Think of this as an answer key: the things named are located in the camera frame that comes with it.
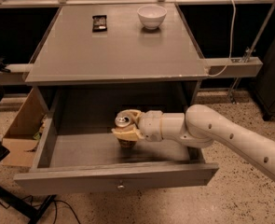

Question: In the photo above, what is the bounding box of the orange soda can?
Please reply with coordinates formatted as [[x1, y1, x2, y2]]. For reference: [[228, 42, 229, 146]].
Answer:
[[115, 118, 137, 148]]

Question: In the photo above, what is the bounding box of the metal rod stand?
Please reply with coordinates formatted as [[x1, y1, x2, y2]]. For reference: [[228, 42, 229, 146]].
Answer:
[[227, 0, 275, 104]]

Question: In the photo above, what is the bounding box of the white cable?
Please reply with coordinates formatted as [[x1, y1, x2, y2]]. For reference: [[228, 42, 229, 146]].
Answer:
[[207, 0, 237, 78]]

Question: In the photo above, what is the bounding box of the white ceramic bowl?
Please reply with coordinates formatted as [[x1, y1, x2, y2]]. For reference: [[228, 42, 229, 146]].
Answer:
[[137, 5, 167, 30]]

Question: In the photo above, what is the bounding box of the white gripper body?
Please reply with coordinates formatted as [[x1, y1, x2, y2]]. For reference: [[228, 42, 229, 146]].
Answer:
[[138, 111, 163, 142]]

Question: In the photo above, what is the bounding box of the small black snack packet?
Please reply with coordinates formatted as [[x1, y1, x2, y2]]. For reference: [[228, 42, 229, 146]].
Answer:
[[92, 15, 107, 32]]

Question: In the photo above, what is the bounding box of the grey rail beam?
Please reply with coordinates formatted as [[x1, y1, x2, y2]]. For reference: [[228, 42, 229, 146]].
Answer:
[[205, 57, 263, 78]]

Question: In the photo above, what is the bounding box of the cardboard box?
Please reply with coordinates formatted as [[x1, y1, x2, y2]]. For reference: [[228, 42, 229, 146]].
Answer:
[[2, 89, 45, 167]]

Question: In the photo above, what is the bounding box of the grey cabinet with table top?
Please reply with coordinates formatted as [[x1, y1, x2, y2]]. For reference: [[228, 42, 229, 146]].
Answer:
[[25, 4, 207, 87]]

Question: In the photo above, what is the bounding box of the silver drawer knob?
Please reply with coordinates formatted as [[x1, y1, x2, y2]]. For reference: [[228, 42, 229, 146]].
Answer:
[[117, 182, 126, 190]]

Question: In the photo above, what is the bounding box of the open grey top drawer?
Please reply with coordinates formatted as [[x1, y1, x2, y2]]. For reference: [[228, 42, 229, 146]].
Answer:
[[13, 89, 220, 195]]

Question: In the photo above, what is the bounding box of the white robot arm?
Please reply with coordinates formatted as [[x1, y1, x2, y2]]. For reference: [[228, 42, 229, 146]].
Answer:
[[112, 105, 275, 182]]

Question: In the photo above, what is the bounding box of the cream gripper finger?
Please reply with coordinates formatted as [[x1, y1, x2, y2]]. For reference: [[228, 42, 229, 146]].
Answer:
[[117, 109, 143, 124], [112, 128, 144, 142]]

